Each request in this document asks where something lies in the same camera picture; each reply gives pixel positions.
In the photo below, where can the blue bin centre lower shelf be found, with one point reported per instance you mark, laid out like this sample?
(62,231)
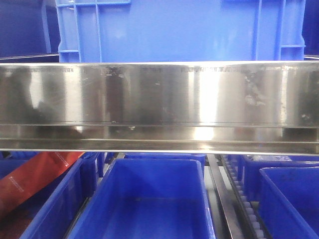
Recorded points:
(148,199)

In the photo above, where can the blue bin back right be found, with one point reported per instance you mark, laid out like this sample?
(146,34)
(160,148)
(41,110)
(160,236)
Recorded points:
(247,169)

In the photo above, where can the blue bin shelf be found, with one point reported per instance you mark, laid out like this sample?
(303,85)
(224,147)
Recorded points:
(148,199)
(289,202)

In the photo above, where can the black roller track rail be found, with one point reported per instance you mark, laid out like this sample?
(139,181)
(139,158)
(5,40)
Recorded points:
(234,217)

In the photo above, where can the steel shelf rack left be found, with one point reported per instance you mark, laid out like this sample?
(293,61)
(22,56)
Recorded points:
(249,107)

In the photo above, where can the large blue crate upper shelf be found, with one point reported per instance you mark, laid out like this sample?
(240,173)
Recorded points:
(180,30)

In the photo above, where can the dark blue crate upper left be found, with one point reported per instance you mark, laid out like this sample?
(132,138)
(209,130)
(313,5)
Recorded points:
(29,31)

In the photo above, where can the red flat package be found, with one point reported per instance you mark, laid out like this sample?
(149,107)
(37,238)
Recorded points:
(32,176)

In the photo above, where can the blue bin with red item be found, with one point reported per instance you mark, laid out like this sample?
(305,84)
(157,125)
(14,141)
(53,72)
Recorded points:
(49,213)

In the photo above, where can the blue bin right lower shelf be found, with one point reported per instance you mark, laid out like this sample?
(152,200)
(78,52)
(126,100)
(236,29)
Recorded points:
(289,202)

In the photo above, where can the blue bin back centre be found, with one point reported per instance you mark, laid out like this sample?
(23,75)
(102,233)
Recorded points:
(156,155)

